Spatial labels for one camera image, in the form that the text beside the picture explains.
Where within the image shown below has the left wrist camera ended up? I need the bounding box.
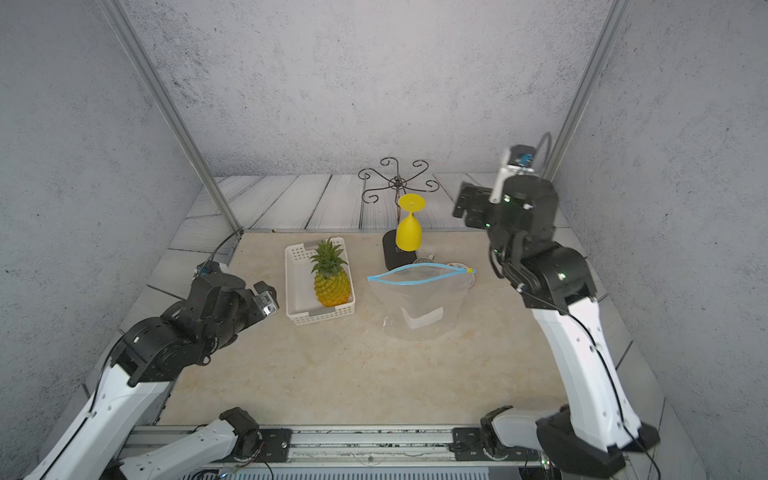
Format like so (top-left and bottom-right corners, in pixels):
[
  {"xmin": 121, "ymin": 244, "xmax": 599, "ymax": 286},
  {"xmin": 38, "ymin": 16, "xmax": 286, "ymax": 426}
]
[{"xmin": 193, "ymin": 260, "xmax": 221, "ymax": 278}]

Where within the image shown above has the clear zip-top bag blue seal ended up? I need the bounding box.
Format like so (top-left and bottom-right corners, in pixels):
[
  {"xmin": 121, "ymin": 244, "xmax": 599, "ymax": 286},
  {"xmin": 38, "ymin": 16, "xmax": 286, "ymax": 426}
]
[{"xmin": 368, "ymin": 263, "xmax": 468, "ymax": 341}]

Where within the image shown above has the yellow pineapple green crown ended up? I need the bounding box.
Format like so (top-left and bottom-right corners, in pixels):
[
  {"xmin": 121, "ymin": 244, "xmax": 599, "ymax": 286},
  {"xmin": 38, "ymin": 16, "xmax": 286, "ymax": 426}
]
[{"xmin": 311, "ymin": 238, "xmax": 352, "ymax": 307}]

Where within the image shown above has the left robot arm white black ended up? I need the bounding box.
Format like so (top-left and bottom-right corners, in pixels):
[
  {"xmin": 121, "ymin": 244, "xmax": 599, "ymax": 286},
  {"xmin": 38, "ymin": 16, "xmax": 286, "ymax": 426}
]
[{"xmin": 27, "ymin": 260, "xmax": 279, "ymax": 479}]

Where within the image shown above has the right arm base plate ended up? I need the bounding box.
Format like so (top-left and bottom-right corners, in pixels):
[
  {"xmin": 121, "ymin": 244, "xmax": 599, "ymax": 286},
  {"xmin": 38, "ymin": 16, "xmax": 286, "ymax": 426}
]
[{"xmin": 448, "ymin": 427, "xmax": 541, "ymax": 464}]

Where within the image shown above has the red blue patterned bowl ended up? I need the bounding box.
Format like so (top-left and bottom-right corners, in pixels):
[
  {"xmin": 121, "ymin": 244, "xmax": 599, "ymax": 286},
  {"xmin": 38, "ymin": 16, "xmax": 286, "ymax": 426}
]
[{"xmin": 448, "ymin": 262, "xmax": 475, "ymax": 294}]

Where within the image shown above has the right aluminium frame post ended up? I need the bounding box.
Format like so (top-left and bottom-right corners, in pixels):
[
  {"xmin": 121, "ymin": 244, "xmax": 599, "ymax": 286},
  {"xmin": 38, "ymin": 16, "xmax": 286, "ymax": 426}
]
[{"xmin": 541, "ymin": 0, "xmax": 632, "ymax": 181}]

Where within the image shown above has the aluminium frame post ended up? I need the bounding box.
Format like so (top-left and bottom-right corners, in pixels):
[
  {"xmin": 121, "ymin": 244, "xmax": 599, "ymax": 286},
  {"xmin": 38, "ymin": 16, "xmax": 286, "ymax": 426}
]
[
  {"xmin": 541, "ymin": 0, "xmax": 632, "ymax": 181},
  {"xmin": 97, "ymin": 0, "xmax": 243, "ymax": 231}
]

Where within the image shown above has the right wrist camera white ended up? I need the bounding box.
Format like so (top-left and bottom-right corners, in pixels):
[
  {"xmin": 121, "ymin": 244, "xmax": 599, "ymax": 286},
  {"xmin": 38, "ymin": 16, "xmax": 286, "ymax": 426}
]
[{"xmin": 489, "ymin": 145, "xmax": 537, "ymax": 204}]

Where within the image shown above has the white plastic basket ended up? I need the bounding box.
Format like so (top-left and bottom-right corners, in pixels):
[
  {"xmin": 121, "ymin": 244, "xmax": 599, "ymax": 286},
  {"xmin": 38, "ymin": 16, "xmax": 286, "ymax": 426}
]
[{"xmin": 285, "ymin": 237, "xmax": 356, "ymax": 326}]

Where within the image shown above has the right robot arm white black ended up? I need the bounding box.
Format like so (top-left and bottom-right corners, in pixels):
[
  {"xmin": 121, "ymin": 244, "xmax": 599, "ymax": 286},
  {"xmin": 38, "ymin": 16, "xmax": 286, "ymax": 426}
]
[{"xmin": 453, "ymin": 175, "xmax": 660, "ymax": 479}]

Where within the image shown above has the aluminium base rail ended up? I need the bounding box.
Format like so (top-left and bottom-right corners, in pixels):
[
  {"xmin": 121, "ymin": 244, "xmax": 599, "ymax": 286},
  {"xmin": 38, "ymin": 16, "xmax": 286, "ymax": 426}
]
[{"xmin": 107, "ymin": 423, "xmax": 637, "ymax": 480}]

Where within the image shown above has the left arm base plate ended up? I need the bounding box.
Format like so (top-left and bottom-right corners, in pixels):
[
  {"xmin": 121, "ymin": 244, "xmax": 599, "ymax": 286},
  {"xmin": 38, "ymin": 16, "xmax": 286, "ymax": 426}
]
[{"xmin": 237, "ymin": 428, "xmax": 293, "ymax": 463}]

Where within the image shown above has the black metal cup rack stand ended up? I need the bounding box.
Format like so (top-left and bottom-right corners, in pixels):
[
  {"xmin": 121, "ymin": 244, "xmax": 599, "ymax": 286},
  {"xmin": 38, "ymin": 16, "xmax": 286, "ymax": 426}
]
[{"xmin": 358, "ymin": 157, "xmax": 441, "ymax": 272}]

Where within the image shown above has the left aluminium frame post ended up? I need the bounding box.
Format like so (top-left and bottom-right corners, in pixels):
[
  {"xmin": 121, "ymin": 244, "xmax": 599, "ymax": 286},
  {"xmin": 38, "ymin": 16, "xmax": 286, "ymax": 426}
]
[{"xmin": 97, "ymin": 0, "xmax": 243, "ymax": 231}]

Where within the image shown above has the yellow plastic wine glass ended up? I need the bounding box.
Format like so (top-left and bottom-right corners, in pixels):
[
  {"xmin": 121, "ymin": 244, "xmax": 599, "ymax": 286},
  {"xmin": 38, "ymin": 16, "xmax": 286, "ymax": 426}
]
[{"xmin": 395, "ymin": 193, "xmax": 426, "ymax": 252}]

